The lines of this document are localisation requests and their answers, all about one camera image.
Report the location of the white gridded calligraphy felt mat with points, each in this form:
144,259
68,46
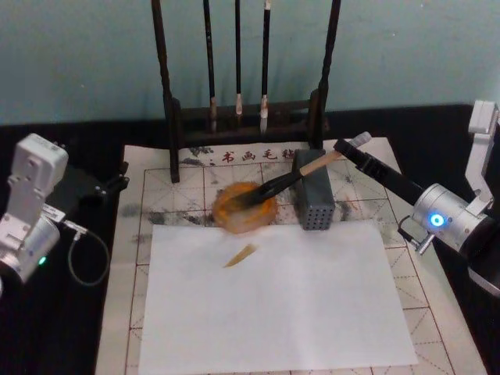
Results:
406,273

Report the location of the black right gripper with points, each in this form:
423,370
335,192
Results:
398,183

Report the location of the round orange paint dish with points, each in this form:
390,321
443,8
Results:
254,218

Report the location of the grey perforated block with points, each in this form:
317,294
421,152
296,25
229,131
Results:
314,195

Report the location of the dark wooden brush rack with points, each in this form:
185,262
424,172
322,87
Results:
172,117

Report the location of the black table cloth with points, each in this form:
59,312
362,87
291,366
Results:
58,332

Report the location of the white paper sheet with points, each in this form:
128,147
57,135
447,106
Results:
273,304

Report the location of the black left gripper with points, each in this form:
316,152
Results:
76,191

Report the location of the black hanging calligraphy brush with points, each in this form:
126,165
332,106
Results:
265,58
211,70
238,58

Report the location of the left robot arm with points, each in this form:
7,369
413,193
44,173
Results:
31,211

